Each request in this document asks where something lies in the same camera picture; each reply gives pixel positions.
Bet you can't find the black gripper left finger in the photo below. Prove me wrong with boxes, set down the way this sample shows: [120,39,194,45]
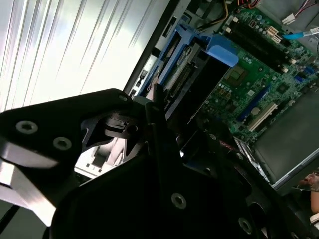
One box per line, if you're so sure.
[0,84,194,213]

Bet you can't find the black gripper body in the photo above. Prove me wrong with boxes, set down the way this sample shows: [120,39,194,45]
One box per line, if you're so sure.
[51,154,250,239]

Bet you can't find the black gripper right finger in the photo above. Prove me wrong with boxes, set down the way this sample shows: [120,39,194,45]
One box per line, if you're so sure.
[196,118,310,239]

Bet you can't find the hard disk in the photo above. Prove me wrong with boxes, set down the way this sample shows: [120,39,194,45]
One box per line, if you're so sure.
[141,23,239,130]

